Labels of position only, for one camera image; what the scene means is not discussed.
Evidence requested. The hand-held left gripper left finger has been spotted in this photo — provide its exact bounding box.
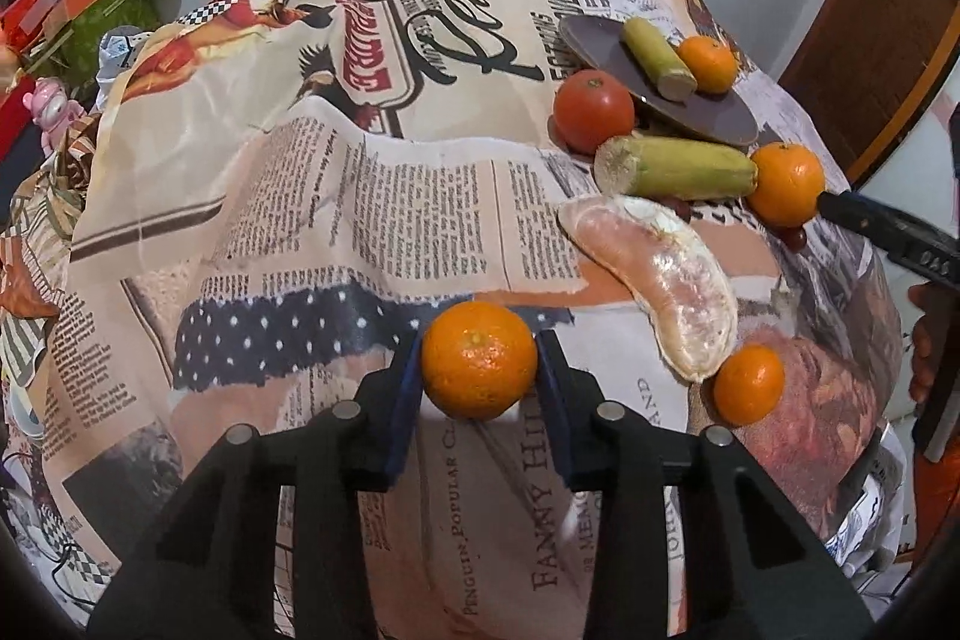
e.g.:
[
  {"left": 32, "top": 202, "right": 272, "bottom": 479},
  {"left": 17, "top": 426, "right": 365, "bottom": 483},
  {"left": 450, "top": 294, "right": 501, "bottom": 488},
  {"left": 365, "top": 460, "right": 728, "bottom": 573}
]
[{"left": 86, "top": 331, "right": 430, "bottom": 640}]

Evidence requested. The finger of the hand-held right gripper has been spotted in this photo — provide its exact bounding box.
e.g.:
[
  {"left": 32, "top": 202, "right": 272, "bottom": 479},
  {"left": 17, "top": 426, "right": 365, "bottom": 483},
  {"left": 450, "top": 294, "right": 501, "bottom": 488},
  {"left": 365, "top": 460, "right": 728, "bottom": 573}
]
[{"left": 816, "top": 190, "right": 960, "bottom": 283}]

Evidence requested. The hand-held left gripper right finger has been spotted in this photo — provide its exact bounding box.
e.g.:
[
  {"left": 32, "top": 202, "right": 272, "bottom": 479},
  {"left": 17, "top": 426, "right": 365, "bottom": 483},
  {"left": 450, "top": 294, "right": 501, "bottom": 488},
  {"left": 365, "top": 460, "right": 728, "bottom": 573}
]
[{"left": 535, "top": 329, "right": 876, "bottom": 640}]

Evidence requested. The large orange mandarin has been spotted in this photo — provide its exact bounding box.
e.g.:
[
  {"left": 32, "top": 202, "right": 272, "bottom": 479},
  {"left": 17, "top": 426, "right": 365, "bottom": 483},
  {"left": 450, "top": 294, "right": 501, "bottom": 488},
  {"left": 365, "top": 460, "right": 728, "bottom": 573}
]
[{"left": 421, "top": 301, "right": 539, "bottom": 423}]

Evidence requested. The person's right hand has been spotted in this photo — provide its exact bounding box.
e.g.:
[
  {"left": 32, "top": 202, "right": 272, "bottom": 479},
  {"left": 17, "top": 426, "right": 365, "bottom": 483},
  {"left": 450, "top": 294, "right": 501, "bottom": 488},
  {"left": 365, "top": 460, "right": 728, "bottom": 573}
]
[{"left": 907, "top": 282, "right": 938, "bottom": 405}]

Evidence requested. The peeled pomelo segment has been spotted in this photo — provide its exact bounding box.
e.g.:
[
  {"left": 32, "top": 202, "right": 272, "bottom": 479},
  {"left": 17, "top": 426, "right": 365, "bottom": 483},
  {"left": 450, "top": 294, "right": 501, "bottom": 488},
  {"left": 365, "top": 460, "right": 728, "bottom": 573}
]
[{"left": 557, "top": 194, "right": 740, "bottom": 384}]

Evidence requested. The small orange mandarin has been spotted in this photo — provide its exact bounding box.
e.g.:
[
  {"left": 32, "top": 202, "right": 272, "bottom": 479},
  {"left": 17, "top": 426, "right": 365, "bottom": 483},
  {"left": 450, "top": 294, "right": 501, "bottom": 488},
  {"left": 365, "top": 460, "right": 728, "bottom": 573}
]
[{"left": 712, "top": 344, "right": 786, "bottom": 426}]

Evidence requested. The newspaper print tablecloth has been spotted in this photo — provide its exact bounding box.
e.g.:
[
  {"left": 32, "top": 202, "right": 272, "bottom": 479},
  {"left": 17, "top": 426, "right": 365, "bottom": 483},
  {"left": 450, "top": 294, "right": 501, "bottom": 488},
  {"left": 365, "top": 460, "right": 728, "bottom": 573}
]
[{"left": 0, "top": 0, "right": 922, "bottom": 640}]

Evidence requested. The brown oval plate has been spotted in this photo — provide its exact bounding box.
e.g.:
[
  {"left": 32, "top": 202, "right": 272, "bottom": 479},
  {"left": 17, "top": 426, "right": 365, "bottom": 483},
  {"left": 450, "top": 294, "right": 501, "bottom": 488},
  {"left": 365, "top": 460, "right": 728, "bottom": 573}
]
[{"left": 559, "top": 14, "right": 760, "bottom": 149}]

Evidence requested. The brown wooden door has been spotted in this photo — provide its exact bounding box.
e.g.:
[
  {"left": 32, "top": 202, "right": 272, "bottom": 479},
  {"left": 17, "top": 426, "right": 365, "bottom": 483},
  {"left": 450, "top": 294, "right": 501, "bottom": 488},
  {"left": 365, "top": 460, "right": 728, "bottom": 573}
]
[{"left": 778, "top": 0, "right": 960, "bottom": 191}]

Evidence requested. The large green corn cob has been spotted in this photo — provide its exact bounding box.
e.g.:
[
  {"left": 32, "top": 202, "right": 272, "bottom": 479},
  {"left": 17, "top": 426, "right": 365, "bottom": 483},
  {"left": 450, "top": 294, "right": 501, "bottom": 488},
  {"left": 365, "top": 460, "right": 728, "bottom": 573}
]
[{"left": 594, "top": 134, "right": 759, "bottom": 199}]

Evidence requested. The small corn piece on plate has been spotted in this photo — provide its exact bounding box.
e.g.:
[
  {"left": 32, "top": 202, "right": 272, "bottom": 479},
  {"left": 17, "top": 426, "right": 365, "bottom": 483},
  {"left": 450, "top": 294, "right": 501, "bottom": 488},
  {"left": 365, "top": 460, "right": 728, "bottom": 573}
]
[{"left": 619, "top": 16, "right": 698, "bottom": 103}]

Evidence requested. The red tomato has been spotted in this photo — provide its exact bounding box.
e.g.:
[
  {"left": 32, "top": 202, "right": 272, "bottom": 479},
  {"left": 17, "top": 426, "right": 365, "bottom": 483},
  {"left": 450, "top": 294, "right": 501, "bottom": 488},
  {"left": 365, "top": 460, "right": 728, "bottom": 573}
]
[{"left": 553, "top": 69, "right": 636, "bottom": 155}]

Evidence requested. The pink toy figure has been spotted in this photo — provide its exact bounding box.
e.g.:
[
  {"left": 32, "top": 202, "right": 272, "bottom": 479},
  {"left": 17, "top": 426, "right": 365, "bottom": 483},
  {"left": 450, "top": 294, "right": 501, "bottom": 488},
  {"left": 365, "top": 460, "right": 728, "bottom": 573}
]
[{"left": 22, "top": 76, "right": 85, "bottom": 155}]

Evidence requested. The green cardboard box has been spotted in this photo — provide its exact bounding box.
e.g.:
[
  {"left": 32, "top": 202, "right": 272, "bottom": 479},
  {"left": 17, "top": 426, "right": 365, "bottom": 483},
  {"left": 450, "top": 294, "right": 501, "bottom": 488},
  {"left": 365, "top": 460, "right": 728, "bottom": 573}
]
[{"left": 41, "top": 0, "right": 162, "bottom": 86}]

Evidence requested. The red cardboard box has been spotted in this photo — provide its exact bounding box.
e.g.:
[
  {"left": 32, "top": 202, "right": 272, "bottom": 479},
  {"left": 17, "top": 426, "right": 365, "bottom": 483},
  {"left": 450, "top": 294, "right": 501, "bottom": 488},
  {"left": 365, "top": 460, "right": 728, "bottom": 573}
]
[{"left": 0, "top": 0, "right": 121, "bottom": 52}]

